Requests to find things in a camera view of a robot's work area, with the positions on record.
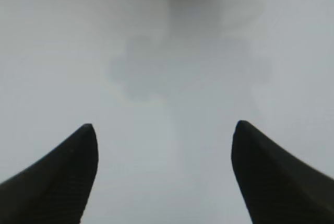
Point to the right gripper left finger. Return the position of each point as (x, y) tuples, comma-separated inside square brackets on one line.
[(56, 188)]

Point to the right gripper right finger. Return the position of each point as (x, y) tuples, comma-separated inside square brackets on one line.
[(276, 186)]

